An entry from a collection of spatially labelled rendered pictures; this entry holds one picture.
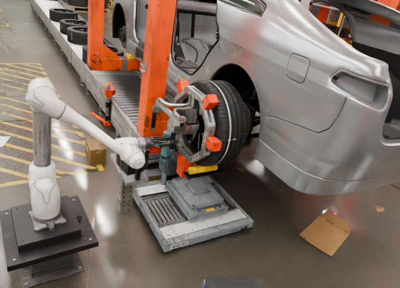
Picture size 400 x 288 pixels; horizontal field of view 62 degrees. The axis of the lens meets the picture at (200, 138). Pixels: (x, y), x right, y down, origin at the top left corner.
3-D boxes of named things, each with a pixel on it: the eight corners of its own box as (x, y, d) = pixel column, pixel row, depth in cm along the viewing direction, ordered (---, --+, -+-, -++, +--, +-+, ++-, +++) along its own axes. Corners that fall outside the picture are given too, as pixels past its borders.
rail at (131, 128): (152, 164, 323) (154, 144, 313) (143, 165, 318) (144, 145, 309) (90, 80, 507) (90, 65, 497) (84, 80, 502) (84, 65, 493)
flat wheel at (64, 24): (59, 34, 689) (59, 22, 679) (60, 28, 743) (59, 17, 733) (93, 38, 713) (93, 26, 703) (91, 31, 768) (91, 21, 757)
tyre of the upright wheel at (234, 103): (223, 178, 276) (261, 125, 229) (199, 182, 264) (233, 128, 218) (193, 119, 309) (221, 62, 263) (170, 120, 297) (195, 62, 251)
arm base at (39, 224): (36, 236, 197) (36, 229, 194) (28, 212, 212) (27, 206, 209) (68, 227, 207) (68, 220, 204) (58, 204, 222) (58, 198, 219)
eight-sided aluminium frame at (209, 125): (206, 172, 248) (220, 105, 224) (199, 174, 245) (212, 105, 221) (175, 139, 289) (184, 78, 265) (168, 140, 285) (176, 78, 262)
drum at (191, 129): (198, 136, 254) (201, 119, 248) (172, 139, 244) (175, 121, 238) (189, 128, 265) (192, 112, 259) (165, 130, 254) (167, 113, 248)
